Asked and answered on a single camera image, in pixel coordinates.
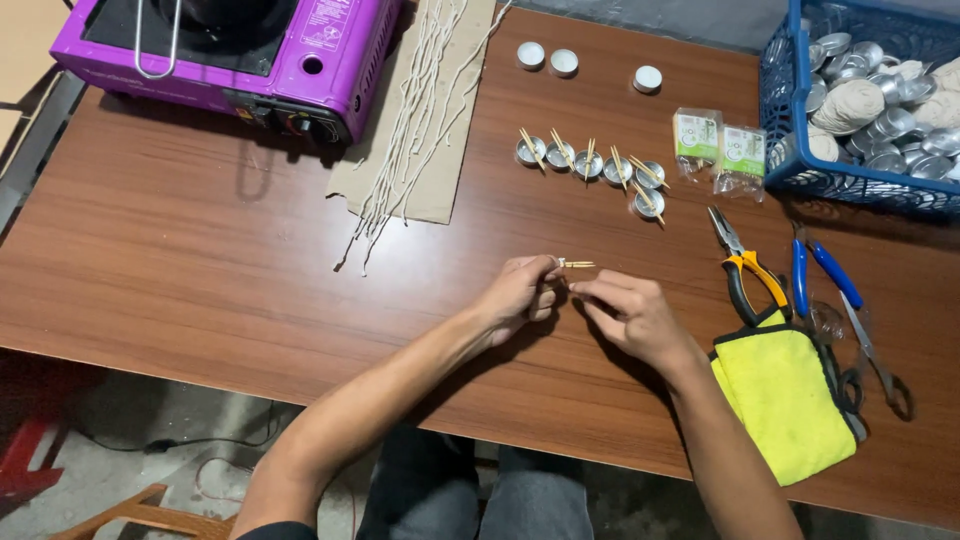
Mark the person's left hand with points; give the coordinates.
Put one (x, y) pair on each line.
(514, 296)

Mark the person's right hand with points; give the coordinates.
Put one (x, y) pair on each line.
(645, 315)

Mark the toothpick pair with wick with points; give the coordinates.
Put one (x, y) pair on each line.
(579, 264)

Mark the toothpicks laid across cups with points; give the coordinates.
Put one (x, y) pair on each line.
(564, 148)

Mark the yellow cloth with black edge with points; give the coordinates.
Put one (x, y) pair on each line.
(787, 405)

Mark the small clear plastic bag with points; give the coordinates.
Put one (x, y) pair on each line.
(825, 321)

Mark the brown cardboard sheet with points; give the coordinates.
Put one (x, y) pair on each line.
(450, 127)

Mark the clear toothpick packet green label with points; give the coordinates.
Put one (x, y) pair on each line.
(741, 157)
(697, 139)

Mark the person's legs in grey jeans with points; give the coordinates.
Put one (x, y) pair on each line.
(442, 495)

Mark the white filled tealight candle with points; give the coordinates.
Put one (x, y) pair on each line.
(647, 79)
(530, 55)
(563, 62)

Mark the blue basket of candle supplies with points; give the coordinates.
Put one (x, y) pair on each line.
(784, 97)

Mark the purple portable gas stove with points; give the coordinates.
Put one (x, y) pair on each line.
(315, 67)

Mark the person's black sleeve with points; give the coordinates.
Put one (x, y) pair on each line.
(277, 532)

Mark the black pot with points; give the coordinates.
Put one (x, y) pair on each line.
(225, 11)

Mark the wooden chair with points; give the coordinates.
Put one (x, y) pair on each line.
(142, 514)

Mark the red plastic stool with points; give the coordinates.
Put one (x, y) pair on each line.
(26, 465)

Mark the beige wooden board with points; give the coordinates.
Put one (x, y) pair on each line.
(26, 45)

